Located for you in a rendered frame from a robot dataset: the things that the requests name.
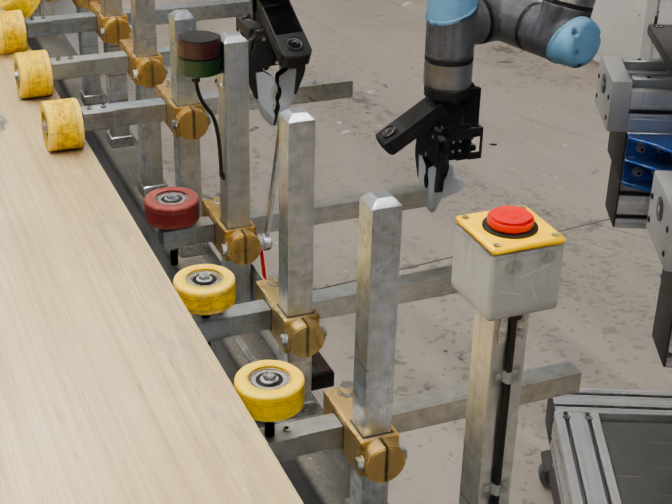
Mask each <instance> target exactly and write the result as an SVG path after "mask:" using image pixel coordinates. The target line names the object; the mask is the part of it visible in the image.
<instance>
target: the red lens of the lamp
mask: <svg viewBox="0 0 672 504"><path fill-rule="evenodd" d="M179 36H180V34H179V35H178V36H177V54H178V56H180V57H182V58H184V59H189V60H208V59H213V58H216V57H218V56H220V55H221V36H220V35H219V34H218V36H219V38H218V40H216V41H214V42H210V43H204V44H193V43H186V42H183V41H181V40H180V39H179Z"/></svg>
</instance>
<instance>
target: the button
mask: <svg viewBox="0 0 672 504"><path fill-rule="evenodd" d="M534 220H535V219H534V216H533V215H532V214H531V213H530V212H529V211H528V210H526V209H524V208H521V207H516V206H500V207H496V208H494V209H493V210H491V211H490V212H489V213H488V214H487V223H488V225H489V226H490V227H491V228H492V229H494V230H495V231H498V232H500V233H504V234H522V233H525V232H527V231H529V230H530V229H532V228H533V226H534Z"/></svg>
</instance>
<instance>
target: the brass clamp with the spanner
mask: <svg viewBox="0 0 672 504"><path fill-rule="evenodd" d="M213 200H214V199H209V200H203V201H202V217H204V216H209V217H210V219H211V220H212V221H213V223H214V234H215V241H214V242H212V243H213V244H214V246H215V247H216V249H217V250H218V252H219V253H220V254H221V256H222V257H223V259H224V260H225V261H226V262H228V261H233V262H234V263H235V264H237V265H245V264H246V265H248V264H250V263H252V262H254V261H255V260H256V259H257V258H258V256H259V255H260V252H261V243H260V241H259V239H258V238H257V227H256V226H255V224H254V223H253V222H252V221H251V219H250V225H249V226H243V227H237V228H230V229H228V228H227V227H226V226H225V224H224V223H223V222H222V220H221V207H220V205H217V204H214V203H213Z"/></svg>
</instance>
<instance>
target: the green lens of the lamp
mask: <svg viewBox="0 0 672 504"><path fill-rule="evenodd" d="M177 61H178V72H179V73H180V74H181V75H183V76H186V77H192V78H206V77H212V76H215V75H218V74H220V73H221V71H222V58H221V55H220V56H219V57H218V58H217V59H215V60H211V61H205V62H192V61H186V60H183V59H181V58H180V57H179V56H178V55H177Z"/></svg>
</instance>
